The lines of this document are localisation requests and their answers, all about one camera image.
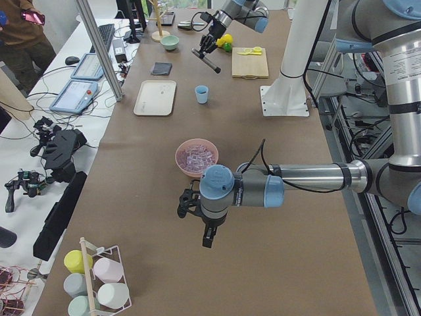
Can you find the black framed tray edge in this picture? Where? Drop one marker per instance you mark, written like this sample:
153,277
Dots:
166,19

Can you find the yellow cup in rack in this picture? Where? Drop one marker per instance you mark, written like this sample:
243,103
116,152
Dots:
73,261

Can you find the white test tube rack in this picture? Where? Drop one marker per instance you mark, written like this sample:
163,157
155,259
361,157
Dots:
91,253

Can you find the steel ice scoop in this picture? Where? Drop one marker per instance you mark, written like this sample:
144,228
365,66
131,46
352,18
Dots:
188,25

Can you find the grey folded cloth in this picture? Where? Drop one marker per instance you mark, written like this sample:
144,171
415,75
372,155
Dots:
161,69

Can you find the person in brown clothes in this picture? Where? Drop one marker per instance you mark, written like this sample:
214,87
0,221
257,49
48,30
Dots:
24,44

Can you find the black keyboard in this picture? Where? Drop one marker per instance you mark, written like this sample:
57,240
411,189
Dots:
107,34

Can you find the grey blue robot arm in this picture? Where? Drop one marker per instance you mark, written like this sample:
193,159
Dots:
389,27
253,14

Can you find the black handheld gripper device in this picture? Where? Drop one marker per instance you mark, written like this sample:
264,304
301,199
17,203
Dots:
59,145

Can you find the green lime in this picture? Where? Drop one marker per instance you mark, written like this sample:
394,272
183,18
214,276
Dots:
227,47

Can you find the aluminium frame post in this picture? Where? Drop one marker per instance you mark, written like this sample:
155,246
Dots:
100,49

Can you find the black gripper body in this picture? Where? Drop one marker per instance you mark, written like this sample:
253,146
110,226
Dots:
210,222
214,31

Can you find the pink bowl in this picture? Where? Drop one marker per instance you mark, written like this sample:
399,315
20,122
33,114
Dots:
196,141

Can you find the cream rabbit tray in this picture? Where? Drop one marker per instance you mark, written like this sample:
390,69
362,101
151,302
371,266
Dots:
155,98

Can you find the light blue plastic cup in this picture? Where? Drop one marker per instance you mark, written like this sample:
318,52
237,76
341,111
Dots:
201,93

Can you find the black computer mouse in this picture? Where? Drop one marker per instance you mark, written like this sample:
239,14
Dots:
71,60

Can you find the black monitor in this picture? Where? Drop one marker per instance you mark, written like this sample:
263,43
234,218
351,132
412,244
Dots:
126,7

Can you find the blue teach pendant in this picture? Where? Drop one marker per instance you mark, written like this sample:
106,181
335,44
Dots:
75,96
89,68

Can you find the white cup in rack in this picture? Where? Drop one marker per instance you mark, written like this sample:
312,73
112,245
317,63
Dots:
113,295

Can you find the grey cup in rack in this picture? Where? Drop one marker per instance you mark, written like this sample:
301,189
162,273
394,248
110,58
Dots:
75,285

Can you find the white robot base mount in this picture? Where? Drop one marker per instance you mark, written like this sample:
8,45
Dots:
287,94

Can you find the light green bowl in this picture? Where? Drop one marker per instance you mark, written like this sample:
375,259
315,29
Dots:
170,42

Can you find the steel muddler with black tip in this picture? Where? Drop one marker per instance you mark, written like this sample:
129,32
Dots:
207,61

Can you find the upper whole yellow lemon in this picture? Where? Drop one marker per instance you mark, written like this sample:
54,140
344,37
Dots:
226,38

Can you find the mint cup in rack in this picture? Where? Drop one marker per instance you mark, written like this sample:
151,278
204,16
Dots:
79,306

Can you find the bamboo cutting board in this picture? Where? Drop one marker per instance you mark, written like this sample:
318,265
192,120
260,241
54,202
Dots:
249,66

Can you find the pink cup in rack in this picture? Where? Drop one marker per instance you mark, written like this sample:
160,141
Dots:
108,270

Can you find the black speaker bar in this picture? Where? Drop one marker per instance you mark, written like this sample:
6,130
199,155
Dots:
58,218

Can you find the pile of clear ice cubes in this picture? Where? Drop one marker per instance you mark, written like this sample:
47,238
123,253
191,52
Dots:
195,158

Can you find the wooden cup rack stand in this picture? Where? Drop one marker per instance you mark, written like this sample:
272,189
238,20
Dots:
160,33

